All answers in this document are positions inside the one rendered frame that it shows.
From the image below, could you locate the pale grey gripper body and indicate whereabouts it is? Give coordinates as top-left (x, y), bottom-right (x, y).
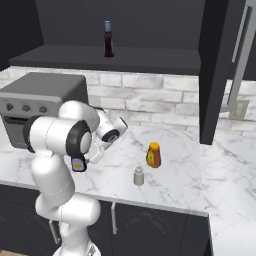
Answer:
top-left (85, 137), bottom-right (108, 165)

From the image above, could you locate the black open cabinet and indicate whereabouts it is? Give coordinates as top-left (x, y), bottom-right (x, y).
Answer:
top-left (0, 0), bottom-right (214, 77)

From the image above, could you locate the grey shaker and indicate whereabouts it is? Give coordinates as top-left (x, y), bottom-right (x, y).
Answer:
top-left (133, 165), bottom-right (146, 187)

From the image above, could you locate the orange honey bottle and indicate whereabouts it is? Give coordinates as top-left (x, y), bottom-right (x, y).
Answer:
top-left (146, 141), bottom-right (162, 169)

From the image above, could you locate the grey toaster oven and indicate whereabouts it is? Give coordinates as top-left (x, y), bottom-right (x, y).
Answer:
top-left (0, 72), bottom-right (90, 150)

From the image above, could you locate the black base cupboard door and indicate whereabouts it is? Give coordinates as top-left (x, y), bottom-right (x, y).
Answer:
top-left (0, 184), bottom-right (113, 256)
top-left (110, 200), bottom-right (212, 256)

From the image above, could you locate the dark bottle with grey cap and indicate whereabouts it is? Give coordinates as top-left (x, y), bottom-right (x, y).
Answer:
top-left (103, 20), bottom-right (115, 59)

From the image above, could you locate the grey cupboard handle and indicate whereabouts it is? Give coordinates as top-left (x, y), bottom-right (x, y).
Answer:
top-left (110, 201), bottom-right (118, 236)
top-left (48, 219), bottom-right (62, 245)

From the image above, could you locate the grey wall outlet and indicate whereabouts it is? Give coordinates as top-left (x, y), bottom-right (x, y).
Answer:
top-left (229, 99), bottom-right (250, 121)

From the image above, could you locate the grey cabinet door handle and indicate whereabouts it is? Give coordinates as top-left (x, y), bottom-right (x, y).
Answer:
top-left (223, 2), bottom-right (256, 114)

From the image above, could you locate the black wall cabinet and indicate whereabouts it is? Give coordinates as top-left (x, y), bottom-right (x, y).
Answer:
top-left (227, 0), bottom-right (256, 82)

